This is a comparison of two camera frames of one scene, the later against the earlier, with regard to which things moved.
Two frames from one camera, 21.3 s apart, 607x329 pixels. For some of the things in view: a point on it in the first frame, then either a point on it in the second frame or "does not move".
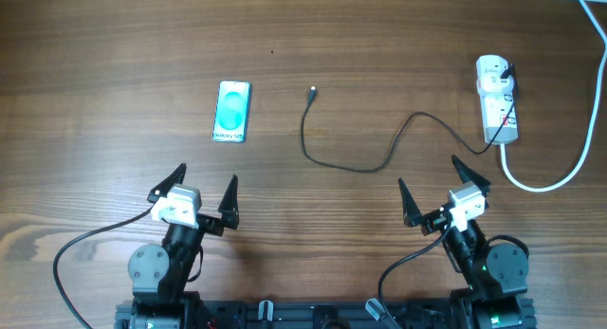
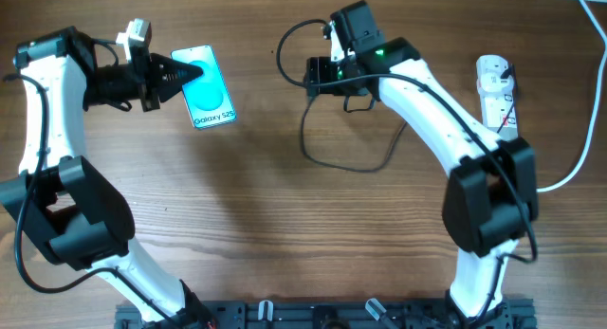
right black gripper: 413,214 → 320,69
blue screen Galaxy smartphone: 230,111 → 207,96
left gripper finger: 229,206 → 168,76
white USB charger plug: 490,81 does not move
